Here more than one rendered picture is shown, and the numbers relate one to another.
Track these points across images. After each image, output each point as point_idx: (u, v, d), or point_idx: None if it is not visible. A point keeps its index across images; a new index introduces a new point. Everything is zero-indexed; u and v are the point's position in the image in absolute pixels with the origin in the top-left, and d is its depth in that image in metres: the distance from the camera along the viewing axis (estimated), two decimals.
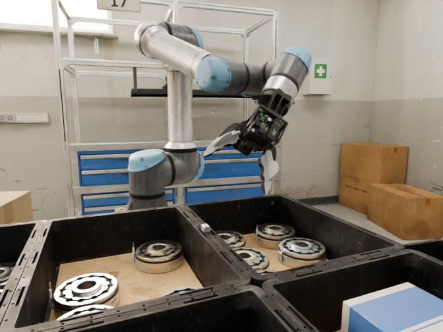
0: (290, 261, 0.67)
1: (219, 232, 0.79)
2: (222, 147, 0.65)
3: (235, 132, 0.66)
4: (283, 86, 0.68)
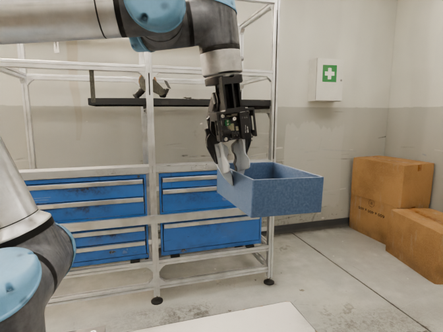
0: None
1: None
2: (229, 164, 0.63)
3: (216, 145, 0.62)
4: (223, 64, 0.55)
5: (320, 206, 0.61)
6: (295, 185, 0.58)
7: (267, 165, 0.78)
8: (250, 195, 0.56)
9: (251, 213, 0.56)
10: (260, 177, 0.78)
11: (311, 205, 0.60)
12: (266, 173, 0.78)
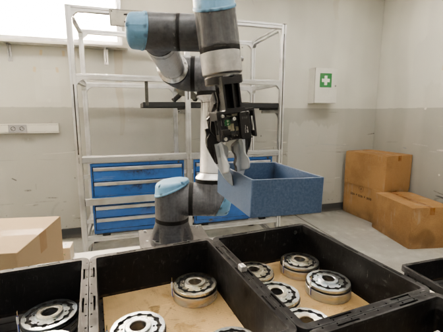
0: (318, 295, 0.72)
1: (248, 263, 0.84)
2: (229, 164, 0.63)
3: (216, 145, 0.62)
4: (223, 64, 0.55)
5: (320, 207, 0.60)
6: (295, 185, 0.58)
7: (267, 165, 0.77)
8: (250, 195, 0.56)
9: (250, 213, 0.56)
10: (261, 177, 0.77)
11: (311, 205, 0.60)
12: (267, 173, 0.78)
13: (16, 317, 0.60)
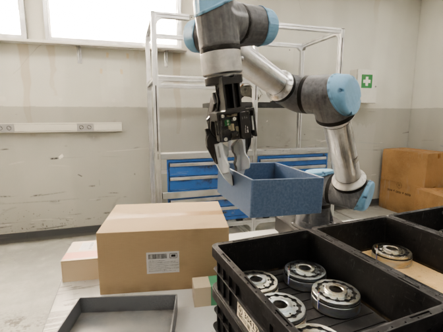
0: None
1: None
2: (229, 164, 0.63)
3: (216, 145, 0.62)
4: (223, 64, 0.55)
5: (320, 207, 0.60)
6: (295, 186, 0.58)
7: (267, 165, 0.77)
8: (250, 195, 0.56)
9: (250, 213, 0.56)
10: (262, 177, 0.77)
11: (311, 206, 0.60)
12: (267, 173, 0.78)
13: (289, 270, 0.77)
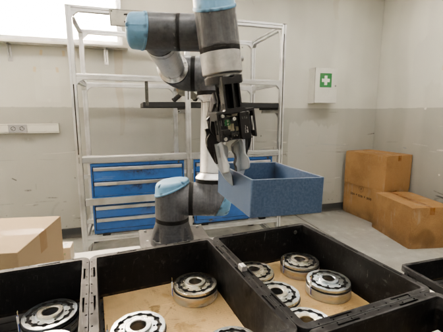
0: (318, 295, 0.72)
1: (248, 263, 0.84)
2: (229, 164, 0.63)
3: (216, 145, 0.62)
4: (223, 64, 0.55)
5: (320, 207, 0.60)
6: (295, 185, 0.58)
7: (268, 165, 0.77)
8: (249, 195, 0.56)
9: (250, 213, 0.56)
10: (262, 177, 0.77)
11: (311, 205, 0.60)
12: (267, 173, 0.78)
13: (17, 316, 0.60)
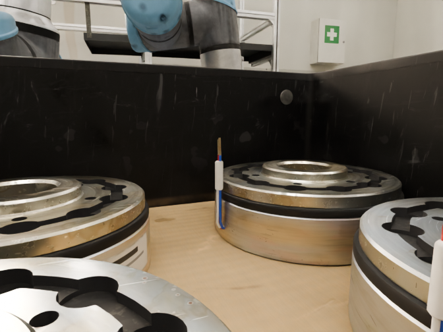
0: None
1: None
2: None
3: None
4: (223, 64, 0.55)
5: None
6: None
7: None
8: None
9: None
10: None
11: None
12: None
13: None
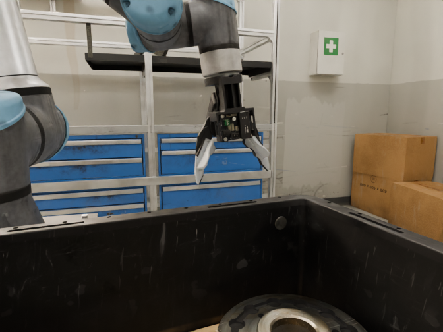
0: None
1: None
2: (207, 164, 0.62)
3: (207, 139, 0.61)
4: (223, 64, 0.55)
5: None
6: None
7: None
8: None
9: None
10: None
11: None
12: None
13: None
